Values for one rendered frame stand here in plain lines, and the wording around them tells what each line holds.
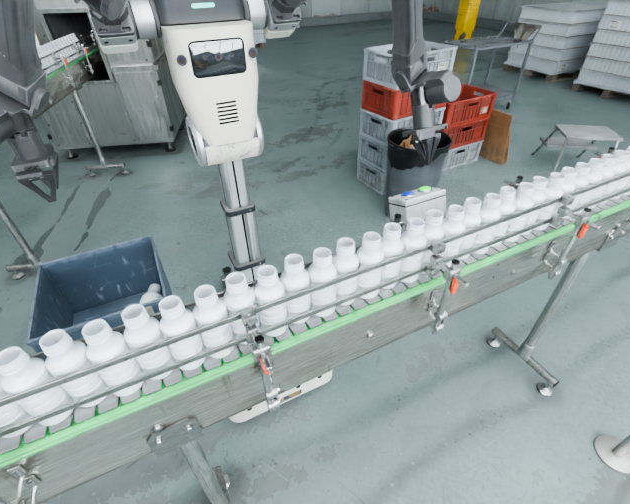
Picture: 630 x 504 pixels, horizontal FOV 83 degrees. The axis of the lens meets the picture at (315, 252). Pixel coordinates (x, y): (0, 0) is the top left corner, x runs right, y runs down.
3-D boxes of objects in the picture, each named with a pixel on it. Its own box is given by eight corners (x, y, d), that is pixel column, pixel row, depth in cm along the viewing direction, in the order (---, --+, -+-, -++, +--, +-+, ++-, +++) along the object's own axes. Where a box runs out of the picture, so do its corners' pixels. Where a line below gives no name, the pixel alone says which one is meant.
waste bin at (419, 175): (400, 235, 271) (414, 155, 231) (368, 207, 303) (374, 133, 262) (446, 219, 286) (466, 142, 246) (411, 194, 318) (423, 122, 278)
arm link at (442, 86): (412, 52, 90) (390, 74, 88) (449, 39, 80) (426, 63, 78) (432, 93, 96) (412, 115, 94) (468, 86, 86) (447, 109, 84)
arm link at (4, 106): (52, 88, 69) (1, 58, 66) (13, 107, 60) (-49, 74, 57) (39, 137, 75) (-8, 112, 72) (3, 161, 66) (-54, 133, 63)
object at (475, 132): (439, 153, 333) (444, 129, 319) (410, 138, 361) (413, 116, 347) (484, 139, 356) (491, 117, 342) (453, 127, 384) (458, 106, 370)
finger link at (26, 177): (34, 210, 77) (10, 170, 71) (38, 195, 82) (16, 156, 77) (69, 202, 80) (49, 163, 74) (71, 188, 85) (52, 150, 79)
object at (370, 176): (383, 197, 315) (385, 174, 301) (354, 179, 342) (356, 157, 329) (432, 179, 340) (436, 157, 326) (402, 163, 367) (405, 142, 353)
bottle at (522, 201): (503, 228, 105) (523, 177, 95) (522, 238, 101) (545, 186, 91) (490, 235, 103) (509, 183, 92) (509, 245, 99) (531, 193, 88)
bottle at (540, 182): (503, 228, 105) (523, 177, 95) (516, 222, 108) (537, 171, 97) (521, 238, 101) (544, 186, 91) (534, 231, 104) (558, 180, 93)
